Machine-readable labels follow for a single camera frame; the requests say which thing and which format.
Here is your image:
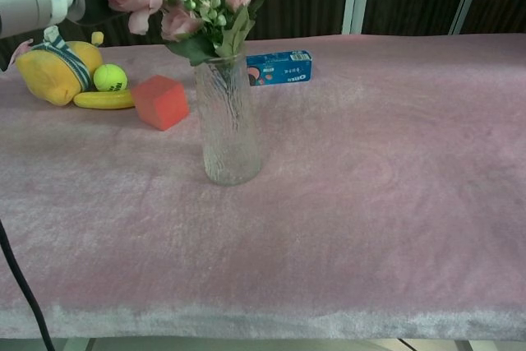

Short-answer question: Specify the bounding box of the orange-red foam cube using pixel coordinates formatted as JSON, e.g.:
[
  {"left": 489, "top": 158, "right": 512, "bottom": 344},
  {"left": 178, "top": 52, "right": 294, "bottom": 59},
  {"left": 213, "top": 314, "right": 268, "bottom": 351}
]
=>
[{"left": 130, "top": 74, "right": 191, "bottom": 132}]

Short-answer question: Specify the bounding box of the clear glass cup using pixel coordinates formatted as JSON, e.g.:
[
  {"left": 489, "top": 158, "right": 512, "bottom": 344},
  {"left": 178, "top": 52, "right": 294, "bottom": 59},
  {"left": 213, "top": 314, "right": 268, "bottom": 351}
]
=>
[{"left": 193, "top": 53, "right": 263, "bottom": 187}]

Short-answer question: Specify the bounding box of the pink velvet tablecloth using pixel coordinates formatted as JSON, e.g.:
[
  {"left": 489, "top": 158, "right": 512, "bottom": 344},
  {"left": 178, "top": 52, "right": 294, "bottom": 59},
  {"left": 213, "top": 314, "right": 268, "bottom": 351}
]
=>
[{"left": 0, "top": 33, "right": 526, "bottom": 342}]

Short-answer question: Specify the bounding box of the pink flower bouquet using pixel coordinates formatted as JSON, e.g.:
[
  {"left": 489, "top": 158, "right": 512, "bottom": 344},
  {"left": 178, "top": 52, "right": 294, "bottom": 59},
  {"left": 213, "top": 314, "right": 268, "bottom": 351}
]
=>
[{"left": 99, "top": 0, "right": 266, "bottom": 134}]

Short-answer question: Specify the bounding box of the yellow plush toy striped band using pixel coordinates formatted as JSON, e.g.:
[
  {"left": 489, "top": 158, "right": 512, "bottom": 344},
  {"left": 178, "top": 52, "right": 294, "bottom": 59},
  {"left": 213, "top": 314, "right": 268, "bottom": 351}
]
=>
[{"left": 15, "top": 25, "right": 104, "bottom": 108}]

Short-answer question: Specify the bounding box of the blue Oreo cookie box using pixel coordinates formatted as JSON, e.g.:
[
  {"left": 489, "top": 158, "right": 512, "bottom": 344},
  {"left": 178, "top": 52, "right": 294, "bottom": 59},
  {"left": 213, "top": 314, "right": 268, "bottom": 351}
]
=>
[{"left": 245, "top": 49, "right": 313, "bottom": 88}]

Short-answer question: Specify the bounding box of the yellow-green tennis ball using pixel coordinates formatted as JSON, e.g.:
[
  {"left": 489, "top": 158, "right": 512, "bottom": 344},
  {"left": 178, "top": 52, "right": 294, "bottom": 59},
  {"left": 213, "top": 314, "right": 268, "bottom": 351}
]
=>
[{"left": 93, "top": 63, "right": 128, "bottom": 93}]

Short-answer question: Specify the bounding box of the yellow banana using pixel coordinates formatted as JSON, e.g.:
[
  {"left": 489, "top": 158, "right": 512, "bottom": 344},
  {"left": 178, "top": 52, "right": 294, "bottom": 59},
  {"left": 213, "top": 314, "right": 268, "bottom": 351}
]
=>
[{"left": 72, "top": 88, "right": 136, "bottom": 110}]

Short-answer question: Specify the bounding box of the thick black cable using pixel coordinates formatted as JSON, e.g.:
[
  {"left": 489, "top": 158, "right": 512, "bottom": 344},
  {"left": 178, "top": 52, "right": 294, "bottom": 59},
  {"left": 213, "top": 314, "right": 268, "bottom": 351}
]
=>
[{"left": 0, "top": 219, "right": 57, "bottom": 351}]

